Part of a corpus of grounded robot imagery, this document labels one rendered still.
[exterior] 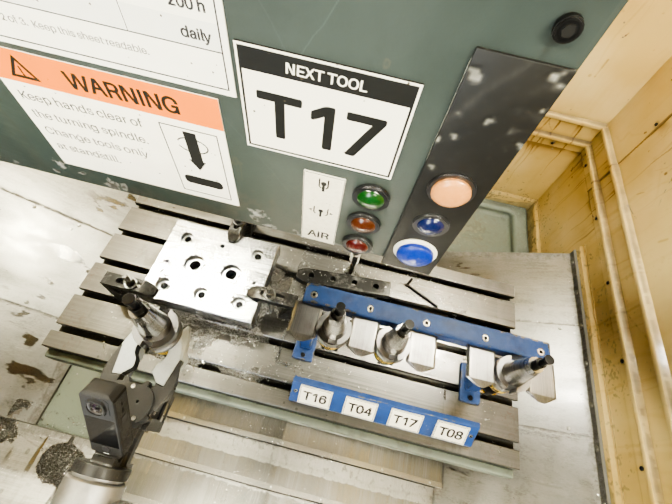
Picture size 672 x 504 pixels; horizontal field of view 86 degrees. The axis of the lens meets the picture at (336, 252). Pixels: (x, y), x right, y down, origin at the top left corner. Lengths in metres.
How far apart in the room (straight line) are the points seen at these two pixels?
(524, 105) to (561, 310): 1.20
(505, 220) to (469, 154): 1.61
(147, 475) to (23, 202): 0.97
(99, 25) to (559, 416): 1.25
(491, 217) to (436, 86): 1.62
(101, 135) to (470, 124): 0.26
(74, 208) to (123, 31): 1.36
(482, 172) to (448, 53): 0.08
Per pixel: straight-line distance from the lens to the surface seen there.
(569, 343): 1.34
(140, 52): 0.25
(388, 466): 1.15
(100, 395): 0.53
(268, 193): 0.29
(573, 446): 1.27
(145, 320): 0.54
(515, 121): 0.22
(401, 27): 0.19
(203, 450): 1.14
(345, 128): 0.22
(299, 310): 0.68
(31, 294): 1.49
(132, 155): 0.33
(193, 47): 0.23
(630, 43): 1.45
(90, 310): 1.15
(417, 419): 0.96
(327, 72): 0.21
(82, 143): 0.35
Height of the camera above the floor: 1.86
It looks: 59 degrees down
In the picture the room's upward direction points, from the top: 12 degrees clockwise
